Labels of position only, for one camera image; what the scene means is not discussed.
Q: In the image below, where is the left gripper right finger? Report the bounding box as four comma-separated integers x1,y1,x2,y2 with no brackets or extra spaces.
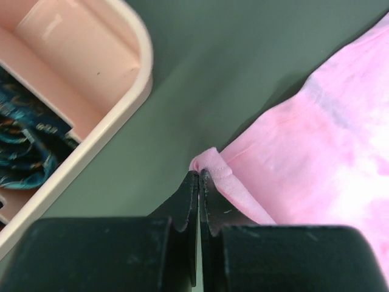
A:
199,170,252,291

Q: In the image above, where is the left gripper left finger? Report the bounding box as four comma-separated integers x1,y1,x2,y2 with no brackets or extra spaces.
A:
149,171,199,288

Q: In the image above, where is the pink t shirt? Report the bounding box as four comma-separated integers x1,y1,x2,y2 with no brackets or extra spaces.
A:
190,16,388,274

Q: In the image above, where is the dark patterned item back right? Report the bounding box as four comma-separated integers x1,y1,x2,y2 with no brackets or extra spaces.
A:
1,69,79,190

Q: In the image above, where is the pink compartment tray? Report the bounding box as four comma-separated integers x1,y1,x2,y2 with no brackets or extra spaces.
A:
1,1,153,256

